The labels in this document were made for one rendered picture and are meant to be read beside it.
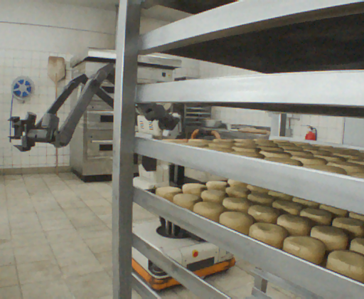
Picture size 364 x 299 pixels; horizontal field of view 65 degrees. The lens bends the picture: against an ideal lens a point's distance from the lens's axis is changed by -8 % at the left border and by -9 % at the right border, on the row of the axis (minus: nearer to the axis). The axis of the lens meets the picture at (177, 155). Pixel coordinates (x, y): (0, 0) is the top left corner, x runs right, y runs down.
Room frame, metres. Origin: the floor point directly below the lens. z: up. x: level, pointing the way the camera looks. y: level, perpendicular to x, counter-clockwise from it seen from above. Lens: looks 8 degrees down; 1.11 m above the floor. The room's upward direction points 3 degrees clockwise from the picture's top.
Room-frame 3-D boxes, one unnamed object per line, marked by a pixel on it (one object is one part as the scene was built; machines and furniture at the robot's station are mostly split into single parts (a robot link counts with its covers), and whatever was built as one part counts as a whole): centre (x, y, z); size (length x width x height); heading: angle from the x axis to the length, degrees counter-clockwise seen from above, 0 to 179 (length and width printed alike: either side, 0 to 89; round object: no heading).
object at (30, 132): (1.31, 0.64, 0.99); 0.07 x 0.07 x 0.10; 79
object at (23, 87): (4.90, 2.61, 1.10); 0.41 x 0.17 x 1.10; 122
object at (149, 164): (1.96, 0.23, 0.87); 0.28 x 0.16 x 0.22; 34
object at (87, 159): (5.27, 0.98, 1.01); 1.56 x 1.20 x 2.01; 122
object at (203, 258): (2.12, -0.02, 0.16); 0.67 x 0.64 x 0.25; 124
